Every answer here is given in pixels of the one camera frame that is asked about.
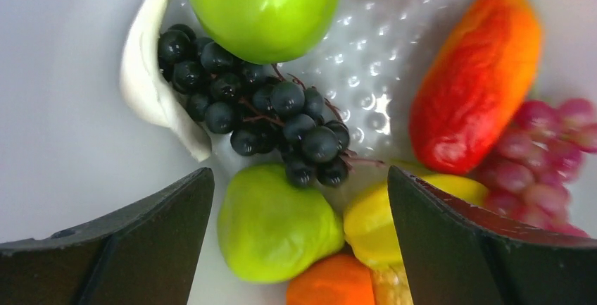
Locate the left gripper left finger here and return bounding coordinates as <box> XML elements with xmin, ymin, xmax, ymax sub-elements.
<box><xmin>1</xmin><ymin>168</ymin><xmax>215</xmax><ymax>304</ymax></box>

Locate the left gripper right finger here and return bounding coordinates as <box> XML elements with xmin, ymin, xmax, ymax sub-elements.
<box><xmin>387</xmin><ymin>166</ymin><xmax>596</xmax><ymax>305</ymax></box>

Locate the yellow starfruit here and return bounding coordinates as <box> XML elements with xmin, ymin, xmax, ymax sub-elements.
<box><xmin>343</xmin><ymin>161</ymin><xmax>489</xmax><ymax>270</ymax></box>

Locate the orange fruit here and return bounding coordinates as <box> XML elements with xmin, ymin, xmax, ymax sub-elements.
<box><xmin>286</xmin><ymin>254</ymin><xmax>375</xmax><ymax>305</ymax></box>

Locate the red grape bunch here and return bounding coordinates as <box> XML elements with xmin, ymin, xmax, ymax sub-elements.
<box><xmin>476</xmin><ymin>98</ymin><xmax>596</xmax><ymax>237</ymax></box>

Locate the green pear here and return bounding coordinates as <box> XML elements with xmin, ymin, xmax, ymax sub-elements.
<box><xmin>217</xmin><ymin>163</ymin><xmax>344</xmax><ymax>284</ymax></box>

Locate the white plastic basket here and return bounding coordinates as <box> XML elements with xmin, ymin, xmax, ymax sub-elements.
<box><xmin>0</xmin><ymin>0</ymin><xmax>597</xmax><ymax>305</ymax></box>

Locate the black grape bunch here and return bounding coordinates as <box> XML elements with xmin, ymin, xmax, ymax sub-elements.
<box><xmin>157</xmin><ymin>24</ymin><xmax>360</xmax><ymax>187</ymax></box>

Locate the white garlic clove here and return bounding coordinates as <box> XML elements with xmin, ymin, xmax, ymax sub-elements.
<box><xmin>120</xmin><ymin>0</ymin><xmax>212</xmax><ymax>162</ymax></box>

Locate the red orange mango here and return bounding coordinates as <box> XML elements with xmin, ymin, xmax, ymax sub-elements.
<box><xmin>408</xmin><ymin>0</ymin><xmax>543</xmax><ymax>175</ymax></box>

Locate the green apple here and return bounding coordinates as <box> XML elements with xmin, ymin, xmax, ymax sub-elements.
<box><xmin>189</xmin><ymin>0</ymin><xmax>339</xmax><ymax>64</ymax></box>

